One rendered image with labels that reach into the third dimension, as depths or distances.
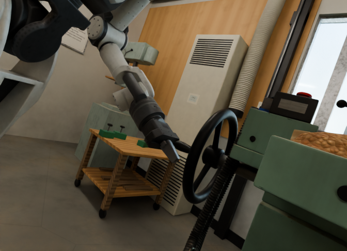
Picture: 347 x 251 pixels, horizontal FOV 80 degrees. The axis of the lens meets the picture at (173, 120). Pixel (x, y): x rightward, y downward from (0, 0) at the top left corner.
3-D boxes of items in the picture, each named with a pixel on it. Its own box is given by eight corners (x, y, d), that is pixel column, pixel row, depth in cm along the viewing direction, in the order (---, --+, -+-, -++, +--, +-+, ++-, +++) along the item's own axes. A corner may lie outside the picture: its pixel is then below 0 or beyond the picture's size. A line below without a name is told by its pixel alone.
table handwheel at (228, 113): (206, 194, 74) (235, 119, 75) (263, 226, 63) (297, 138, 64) (161, 204, 50) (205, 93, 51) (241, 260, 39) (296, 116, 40)
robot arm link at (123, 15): (79, 19, 72) (121, -34, 64) (108, 35, 84) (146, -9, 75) (90, 43, 69) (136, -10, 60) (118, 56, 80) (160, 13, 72)
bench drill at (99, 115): (105, 156, 301) (142, 52, 298) (128, 175, 259) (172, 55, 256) (72, 152, 266) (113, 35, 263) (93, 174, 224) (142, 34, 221)
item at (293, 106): (263, 119, 57) (270, 99, 57) (309, 131, 51) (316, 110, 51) (254, 108, 46) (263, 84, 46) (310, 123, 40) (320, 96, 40)
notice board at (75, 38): (83, 54, 284) (94, 22, 283) (83, 55, 283) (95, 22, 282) (29, 29, 236) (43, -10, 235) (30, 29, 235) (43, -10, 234)
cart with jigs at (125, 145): (127, 183, 233) (147, 129, 232) (160, 212, 195) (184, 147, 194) (68, 183, 185) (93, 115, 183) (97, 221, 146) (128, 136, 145)
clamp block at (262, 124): (249, 148, 59) (260, 118, 59) (302, 168, 52) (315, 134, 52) (235, 144, 47) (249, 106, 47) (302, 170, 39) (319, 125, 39)
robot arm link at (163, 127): (164, 155, 64) (146, 126, 70) (187, 135, 62) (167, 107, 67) (138, 152, 54) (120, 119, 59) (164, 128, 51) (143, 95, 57)
